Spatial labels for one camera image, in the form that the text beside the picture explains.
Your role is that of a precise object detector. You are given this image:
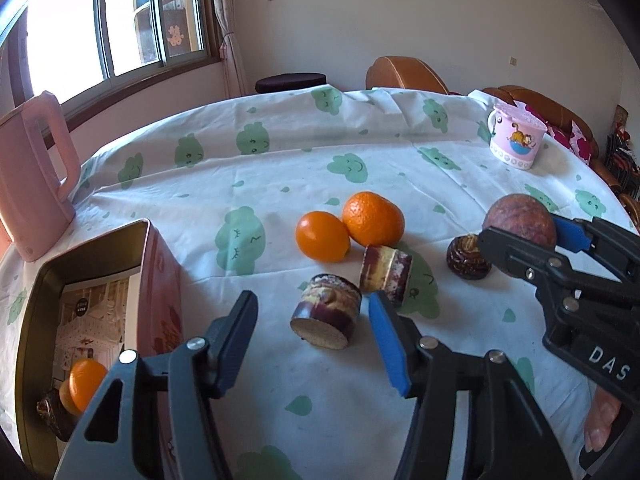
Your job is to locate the pink floral cushion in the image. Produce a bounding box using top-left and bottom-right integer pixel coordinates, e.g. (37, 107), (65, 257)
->
(570, 122), (594, 162)
(546, 121), (572, 150)

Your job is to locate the pink tin box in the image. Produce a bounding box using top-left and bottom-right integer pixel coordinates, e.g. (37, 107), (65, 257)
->
(15, 218), (183, 471)

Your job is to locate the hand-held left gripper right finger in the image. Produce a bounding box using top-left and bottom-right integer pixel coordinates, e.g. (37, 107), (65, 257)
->
(368, 290), (573, 480)

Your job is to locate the brown leather sofa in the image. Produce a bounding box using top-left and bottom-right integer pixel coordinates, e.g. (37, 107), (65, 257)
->
(470, 85), (621, 196)

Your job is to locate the purple sugarcane piece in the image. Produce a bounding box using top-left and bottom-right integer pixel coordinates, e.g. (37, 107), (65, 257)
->
(291, 273), (362, 351)
(360, 245), (414, 306)

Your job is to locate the pink cartoon cup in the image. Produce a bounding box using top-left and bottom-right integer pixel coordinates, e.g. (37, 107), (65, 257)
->
(487, 101), (547, 170)

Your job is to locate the purple passion fruit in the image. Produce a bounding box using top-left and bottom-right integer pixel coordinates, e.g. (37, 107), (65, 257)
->
(482, 193), (557, 261)

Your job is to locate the white green-print tablecloth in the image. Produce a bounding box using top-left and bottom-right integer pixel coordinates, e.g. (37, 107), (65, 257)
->
(0, 87), (640, 480)

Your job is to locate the dark round stool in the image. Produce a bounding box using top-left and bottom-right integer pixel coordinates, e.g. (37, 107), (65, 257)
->
(255, 73), (328, 95)

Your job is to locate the dark brown water chestnut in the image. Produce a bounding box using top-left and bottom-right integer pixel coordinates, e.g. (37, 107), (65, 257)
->
(446, 234), (493, 279)
(37, 389), (76, 442)

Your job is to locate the pale tied curtain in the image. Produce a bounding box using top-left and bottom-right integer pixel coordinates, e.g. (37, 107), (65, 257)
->
(207, 0), (249, 99)

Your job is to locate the sliding window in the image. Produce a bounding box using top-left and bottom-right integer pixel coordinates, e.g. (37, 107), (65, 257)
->
(10, 0), (223, 106)

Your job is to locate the large textured mandarin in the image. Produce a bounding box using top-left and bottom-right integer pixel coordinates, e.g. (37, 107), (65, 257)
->
(342, 191), (405, 248)

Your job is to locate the small orange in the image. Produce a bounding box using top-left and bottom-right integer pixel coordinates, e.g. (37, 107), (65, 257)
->
(69, 358), (109, 412)

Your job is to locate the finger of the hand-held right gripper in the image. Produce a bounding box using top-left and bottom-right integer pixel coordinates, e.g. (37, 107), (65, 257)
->
(552, 214), (640, 286)
(477, 227), (640, 311)

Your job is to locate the pink electric kettle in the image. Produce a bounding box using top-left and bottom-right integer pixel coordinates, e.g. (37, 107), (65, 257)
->
(0, 91), (81, 262)

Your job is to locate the white printed leaflet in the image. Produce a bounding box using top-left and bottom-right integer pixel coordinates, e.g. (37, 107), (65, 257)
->
(55, 275), (143, 411)

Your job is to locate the smooth orange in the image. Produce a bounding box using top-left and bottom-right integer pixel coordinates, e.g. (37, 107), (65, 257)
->
(295, 211), (351, 262)

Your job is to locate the brown leather armchair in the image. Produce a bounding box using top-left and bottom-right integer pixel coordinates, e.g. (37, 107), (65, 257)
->
(365, 56), (451, 96)

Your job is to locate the person's right hand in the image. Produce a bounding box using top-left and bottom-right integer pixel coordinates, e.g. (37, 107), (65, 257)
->
(582, 387), (632, 456)

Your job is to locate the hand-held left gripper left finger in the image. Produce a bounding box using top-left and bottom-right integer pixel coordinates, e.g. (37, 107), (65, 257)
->
(57, 290), (259, 480)

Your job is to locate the dark rack with red items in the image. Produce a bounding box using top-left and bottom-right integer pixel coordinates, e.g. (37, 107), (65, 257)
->
(607, 105), (640, 201)

